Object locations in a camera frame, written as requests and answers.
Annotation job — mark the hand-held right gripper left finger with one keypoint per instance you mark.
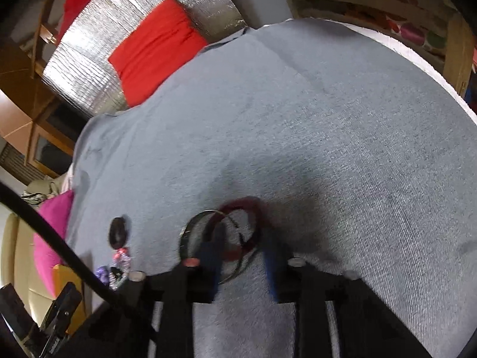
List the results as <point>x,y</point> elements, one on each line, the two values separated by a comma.
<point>212,259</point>

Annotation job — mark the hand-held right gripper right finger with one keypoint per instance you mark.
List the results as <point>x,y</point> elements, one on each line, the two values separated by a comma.
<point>272,268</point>

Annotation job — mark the orange box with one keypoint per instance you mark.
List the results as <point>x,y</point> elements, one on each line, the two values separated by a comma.
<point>65,276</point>

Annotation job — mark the silver metal bangle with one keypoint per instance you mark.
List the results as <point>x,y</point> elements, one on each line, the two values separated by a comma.
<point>185,231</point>

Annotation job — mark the beige leather sofa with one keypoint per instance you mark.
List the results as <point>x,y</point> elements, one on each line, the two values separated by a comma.
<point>18,238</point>

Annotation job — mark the pink pillow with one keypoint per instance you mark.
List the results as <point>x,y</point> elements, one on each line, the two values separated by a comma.
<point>52,223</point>

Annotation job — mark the grey patterned cloth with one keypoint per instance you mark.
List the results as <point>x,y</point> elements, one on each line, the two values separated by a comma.
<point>33,195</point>

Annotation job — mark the pale pink sheet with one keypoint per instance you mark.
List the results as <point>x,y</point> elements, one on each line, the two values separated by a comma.
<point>67,182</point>

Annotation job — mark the grey blanket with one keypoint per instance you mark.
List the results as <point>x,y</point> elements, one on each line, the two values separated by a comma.
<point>298,119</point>

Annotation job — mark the wooden cabinet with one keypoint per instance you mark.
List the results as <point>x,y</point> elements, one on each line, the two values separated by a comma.
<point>41,134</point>

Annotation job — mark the red pillow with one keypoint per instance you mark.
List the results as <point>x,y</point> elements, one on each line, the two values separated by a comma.
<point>156,48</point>

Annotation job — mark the silver foil mat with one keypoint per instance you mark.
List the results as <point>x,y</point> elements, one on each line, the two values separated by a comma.
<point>89,67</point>

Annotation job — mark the colourful printed cloth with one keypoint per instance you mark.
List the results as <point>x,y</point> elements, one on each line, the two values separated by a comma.
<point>413,33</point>

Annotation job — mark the wooden rack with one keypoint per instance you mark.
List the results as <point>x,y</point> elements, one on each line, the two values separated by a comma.
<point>39,33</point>

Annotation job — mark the wooden frame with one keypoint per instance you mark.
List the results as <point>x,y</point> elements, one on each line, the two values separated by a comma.
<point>456,52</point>

